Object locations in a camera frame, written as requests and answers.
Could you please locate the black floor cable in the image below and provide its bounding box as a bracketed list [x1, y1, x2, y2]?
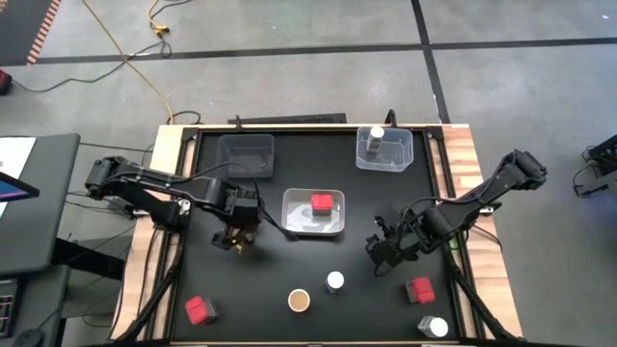
[9, 29, 174, 93]

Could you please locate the white-capped seasoning jar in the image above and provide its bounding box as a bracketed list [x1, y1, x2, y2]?
[416, 315, 450, 339]
[323, 270, 346, 294]
[366, 124, 387, 153]

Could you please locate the tablet with lit screen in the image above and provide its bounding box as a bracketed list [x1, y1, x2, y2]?
[0, 171, 41, 203]

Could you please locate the black desk base bar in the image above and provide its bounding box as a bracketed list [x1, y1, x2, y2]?
[51, 236, 127, 281]

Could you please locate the black equipment with cables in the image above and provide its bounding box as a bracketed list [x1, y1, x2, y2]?
[572, 133, 617, 198]

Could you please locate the black computer mouse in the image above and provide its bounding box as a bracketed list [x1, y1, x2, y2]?
[12, 327, 47, 347]

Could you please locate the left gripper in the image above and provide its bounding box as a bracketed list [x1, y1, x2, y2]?
[210, 192, 264, 252]

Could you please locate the dark grey translucent bin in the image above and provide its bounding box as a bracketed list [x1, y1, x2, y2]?
[215, 133, 277, 180]

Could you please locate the red-lidded smoked paprika tin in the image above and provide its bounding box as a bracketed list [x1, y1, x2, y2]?
[404, 276, 437, 306]
[310, 193, 335, 217]
[184, 295, 219, 326]

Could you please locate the black mat orange striped edge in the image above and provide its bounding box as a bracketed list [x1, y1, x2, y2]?
[0, 0, 64, 67]

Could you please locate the white paper sheet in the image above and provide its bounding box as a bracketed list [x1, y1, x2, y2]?
[0, 136, 38, 218]

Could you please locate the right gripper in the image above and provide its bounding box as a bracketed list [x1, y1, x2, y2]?
[364, 214, 426, 266]

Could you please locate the yellow extension cord plug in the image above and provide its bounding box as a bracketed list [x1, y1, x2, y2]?
[147, 0, 171, 36]

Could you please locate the grey desk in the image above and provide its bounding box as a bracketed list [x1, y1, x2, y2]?
[0, 133, 82, 279]

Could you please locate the long black floor bar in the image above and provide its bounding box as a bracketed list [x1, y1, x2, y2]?
[228, 113, 348, 126]

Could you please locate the keyboard with lit keys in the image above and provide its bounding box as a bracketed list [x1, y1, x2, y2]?
[0, 277, 21, 339]

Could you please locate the thin yellow floor cable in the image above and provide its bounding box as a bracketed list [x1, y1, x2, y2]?
[80, 0, 174, 125]

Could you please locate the clear plastic bin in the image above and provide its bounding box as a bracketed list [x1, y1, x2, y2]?
[355, 125, 415, 174]

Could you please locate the white plastic bin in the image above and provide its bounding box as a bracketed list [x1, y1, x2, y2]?
[281, 187, 347, 237]

